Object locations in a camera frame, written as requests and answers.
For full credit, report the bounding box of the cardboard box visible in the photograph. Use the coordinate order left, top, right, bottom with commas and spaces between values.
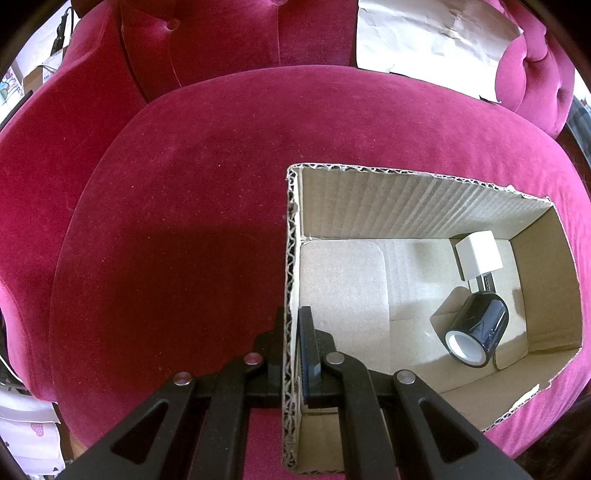
283, 164, 584, 474
23, 49, 64, 94

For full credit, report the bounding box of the small white plug adapter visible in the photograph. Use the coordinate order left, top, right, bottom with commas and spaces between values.
455, 230, 503, 293

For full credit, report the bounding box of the red velvet tufted sofa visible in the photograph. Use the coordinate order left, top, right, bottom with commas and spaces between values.
1, 1, 590, 479

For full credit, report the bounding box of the cardboard box in background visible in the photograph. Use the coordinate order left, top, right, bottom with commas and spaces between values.
23, 49, 64, 94

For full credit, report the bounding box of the black tape roll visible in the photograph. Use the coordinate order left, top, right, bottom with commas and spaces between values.
444, 291, 509, 368

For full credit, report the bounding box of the brown kraft paper sheet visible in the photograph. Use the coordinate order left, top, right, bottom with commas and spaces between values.
356, 0, 521, 102

